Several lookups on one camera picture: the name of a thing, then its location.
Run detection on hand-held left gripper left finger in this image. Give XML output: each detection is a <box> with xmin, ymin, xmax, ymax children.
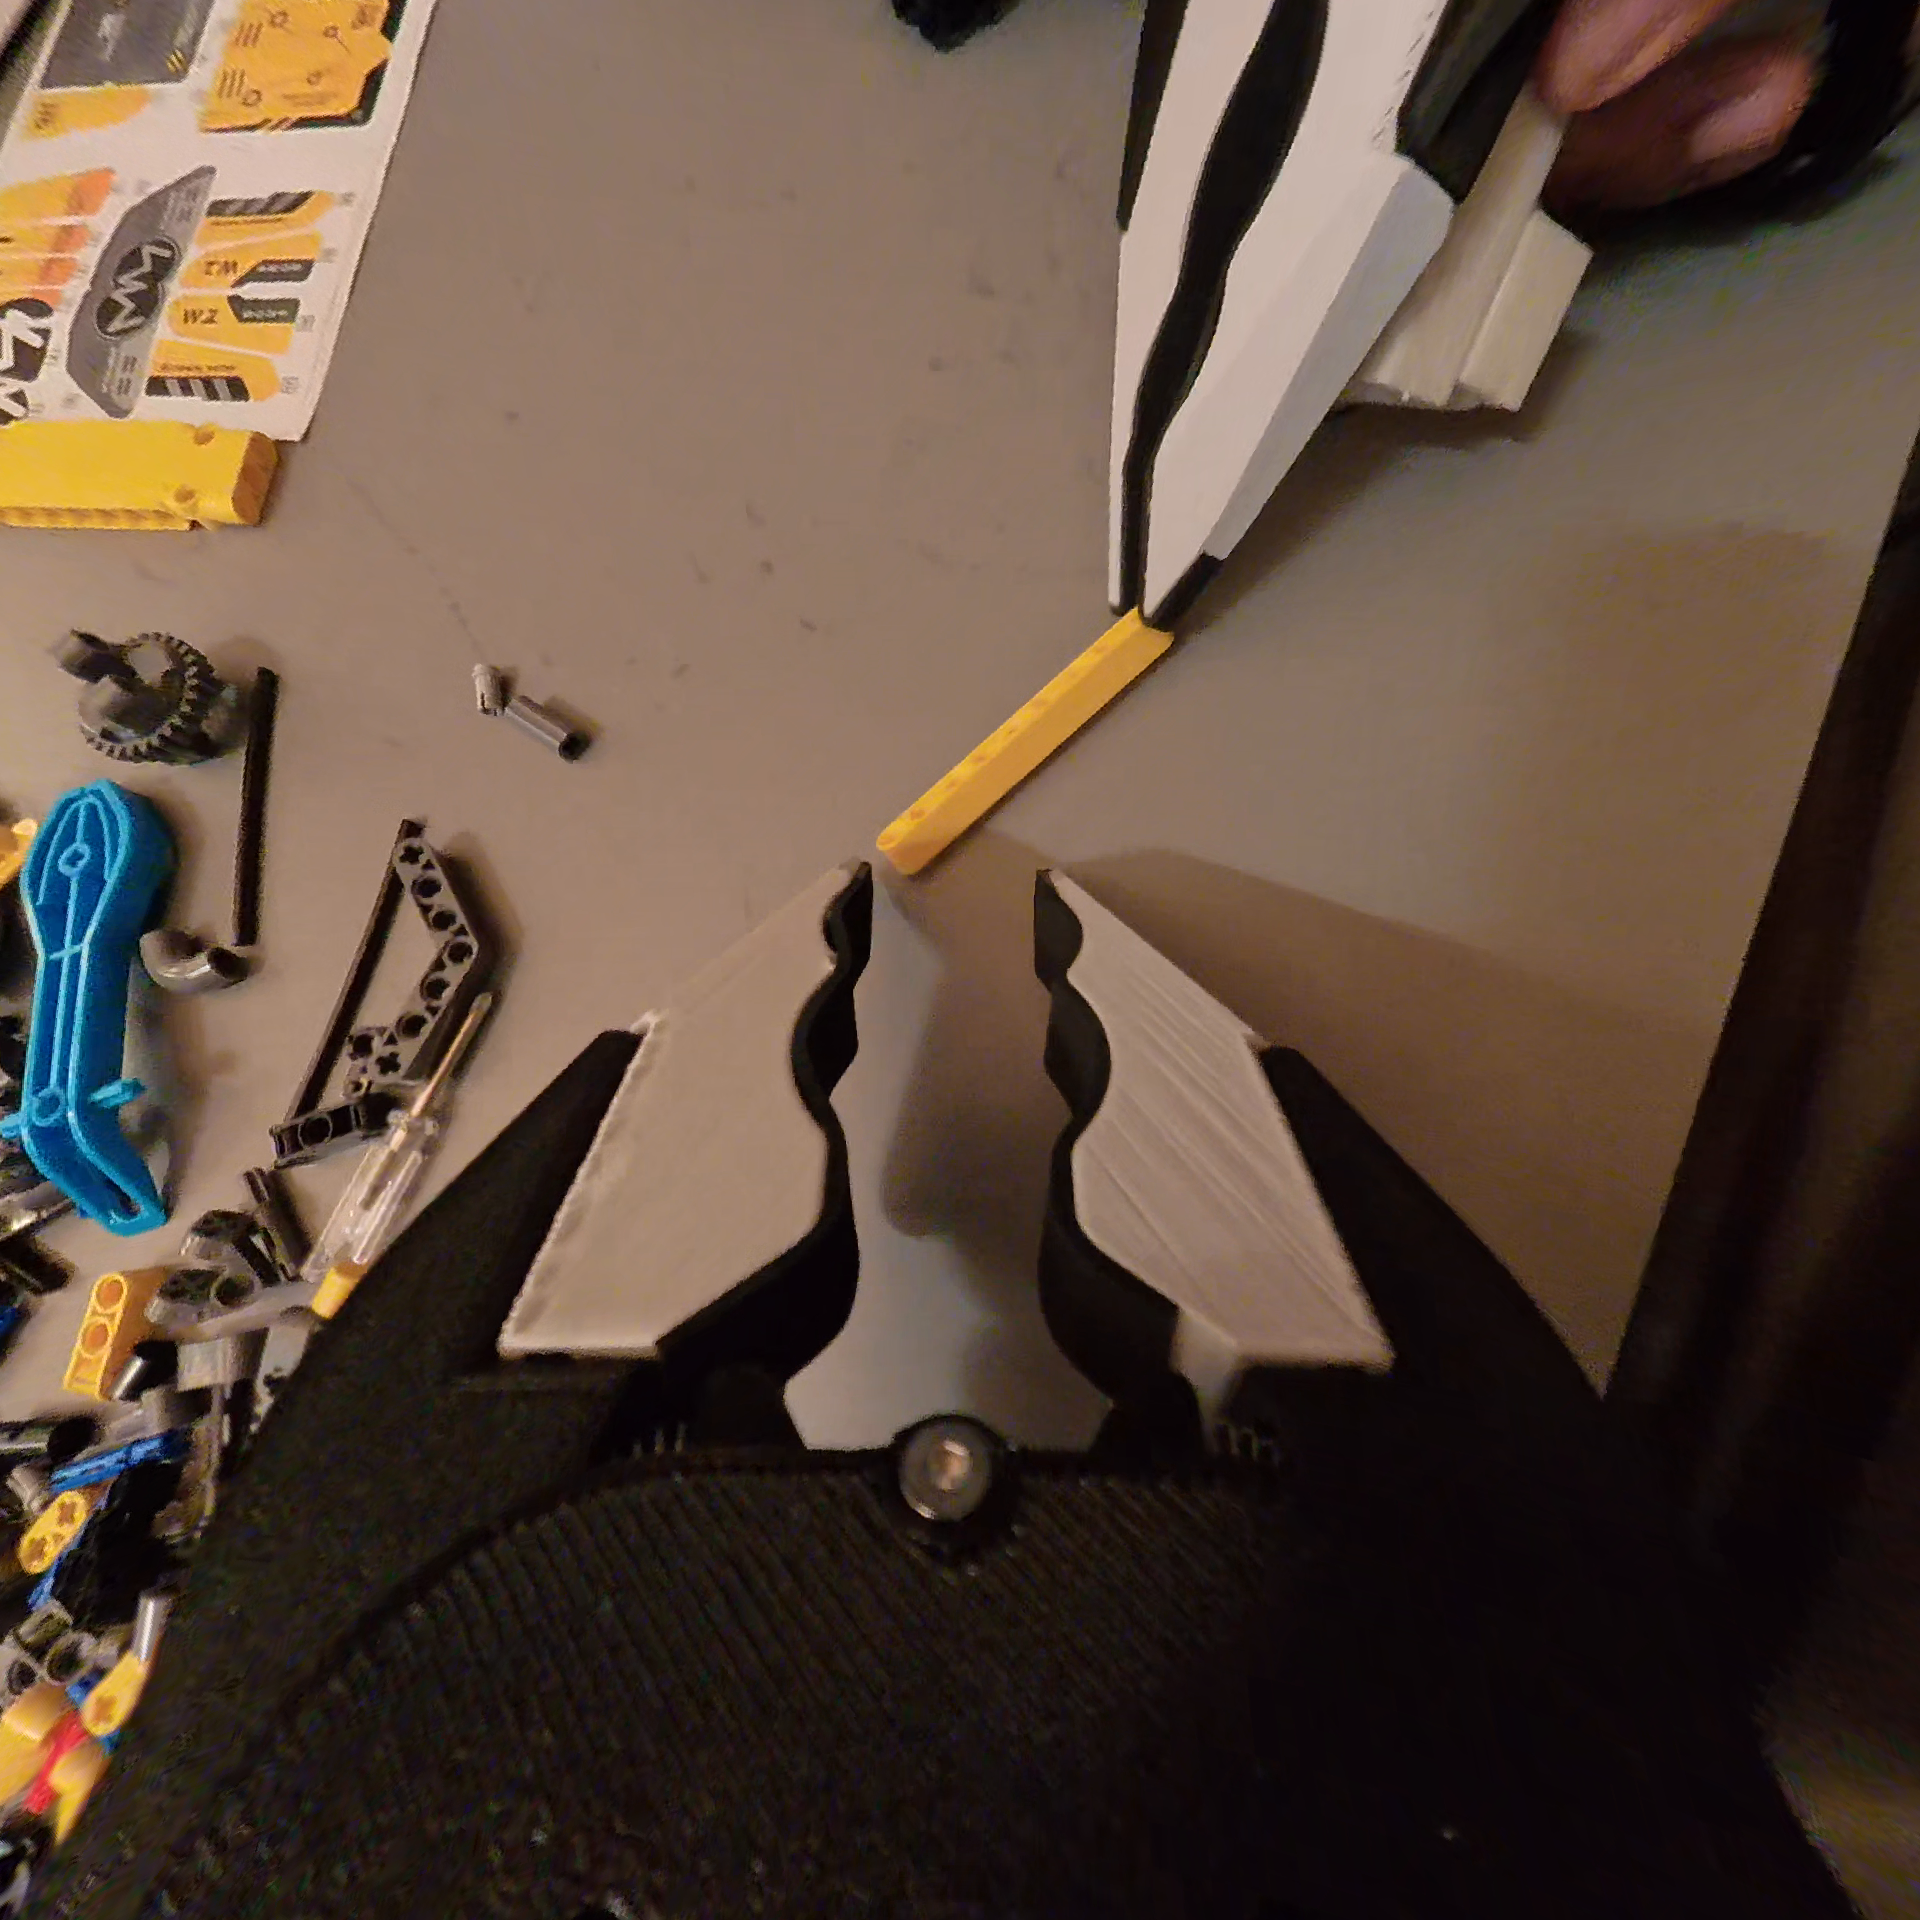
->
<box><xmin>495</xmin><ymin>859</ymin><xmax>880</xmax><ymax>1368</ymax></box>

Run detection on grey bent technic liftarm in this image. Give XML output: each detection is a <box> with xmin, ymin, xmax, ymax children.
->
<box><xmin>269</xmin><ymin>816</ymin><xmax>506</xmax><ymax>1167</ymax></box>

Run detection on grey curved elbow piece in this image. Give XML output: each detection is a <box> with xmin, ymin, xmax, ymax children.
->
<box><xmin>139</xmin><ymin>928</ymin><xmax>253</xmax><ymax>997</ymax></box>

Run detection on yellow sticker sheet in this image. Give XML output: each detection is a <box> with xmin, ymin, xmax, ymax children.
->
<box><xmin>0</xmin><ymin>0</ymin><xmax>435</xmax><ymax>444</ymax></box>

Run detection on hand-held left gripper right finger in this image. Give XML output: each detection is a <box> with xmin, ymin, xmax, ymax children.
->
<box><xmin>1030</xmin><ymin>871</ymin><xmax>1397</xmax><ymax>1412</ymax></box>

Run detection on blue brick separator tool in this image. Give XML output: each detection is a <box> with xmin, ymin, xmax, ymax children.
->
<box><xmin>0</xmin><ymin>779</ymin><xmax>175</xmax><ymax>1236</ymax></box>

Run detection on black long axle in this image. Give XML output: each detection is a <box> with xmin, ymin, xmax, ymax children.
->
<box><xmin>227</xmin><ymin>668</ymin><xmax>281</xmax><ymax>951</ymax></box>

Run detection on person's right hand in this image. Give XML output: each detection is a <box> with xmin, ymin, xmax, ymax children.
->
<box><xmin>1528</xmin><ymin>0</ymin><xmax>1823</xmax><ymax>226</ymax></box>

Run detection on yellow thin beam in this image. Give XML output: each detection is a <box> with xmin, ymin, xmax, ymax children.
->
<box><xmin>873</xmin><ymin>614</ymin><xmax>1174</xmax><ymax>875</ymax></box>

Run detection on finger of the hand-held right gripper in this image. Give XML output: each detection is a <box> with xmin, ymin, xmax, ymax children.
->
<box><xmin>1142</xmin><ymin>0</ymin><xmax>1456</xmax><ymax>624</ymax></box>
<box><xmin>1105</xmin><ymin>0</ymin><xmax>1280</xmax><ymax>614</ymax></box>

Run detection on dark grey bevel gear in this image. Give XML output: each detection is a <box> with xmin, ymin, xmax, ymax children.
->
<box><xmin>47</xmin><ymin>631</ymin><xmax>248</xmax><ymax>771</ymax></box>

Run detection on black thin flexible rod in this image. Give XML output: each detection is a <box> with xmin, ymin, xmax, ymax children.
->
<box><xmin>274</xmin><ymin>823</ymin><xmax>422</xmax><ymax>1143</ymax></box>

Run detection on yellow rectangular panel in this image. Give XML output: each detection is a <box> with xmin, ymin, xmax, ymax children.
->
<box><xmin>0</xmin><ymin>420</ymin><xmax>281</xmax><ymax>530</ymax></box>

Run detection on pile of small building pieces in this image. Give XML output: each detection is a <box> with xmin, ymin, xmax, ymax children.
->
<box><xmin>0</xmin><ymin>816</ymin><xmax>323</xmax><ymax>1853</ymax></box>

